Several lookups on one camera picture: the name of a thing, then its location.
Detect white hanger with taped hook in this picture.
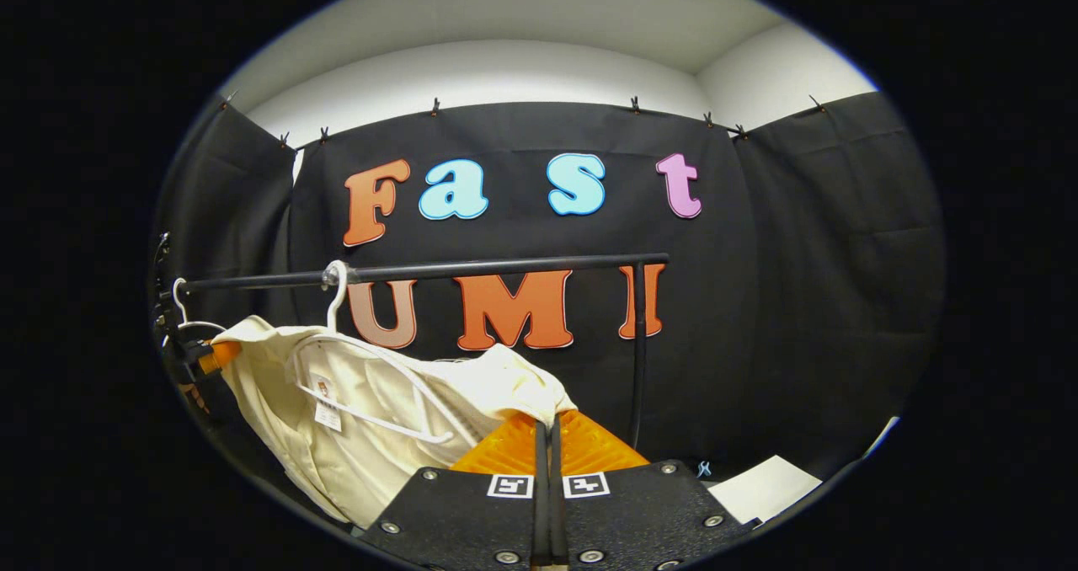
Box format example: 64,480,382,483
289,259,457,446

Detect row of black clips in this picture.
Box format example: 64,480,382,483
221,93,826,147

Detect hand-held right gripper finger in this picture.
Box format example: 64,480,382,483
550,409,760,570
360,411,552,570

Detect black clothes rack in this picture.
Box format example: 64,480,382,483
179,253,671,452

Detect black backdrop cloth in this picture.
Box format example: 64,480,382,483
152,91,948,504

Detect cream shirt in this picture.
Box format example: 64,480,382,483
209,315,580,530

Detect white box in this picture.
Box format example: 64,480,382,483
707,456,824,526

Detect empty white hanger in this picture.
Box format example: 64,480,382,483
171,278,228,336

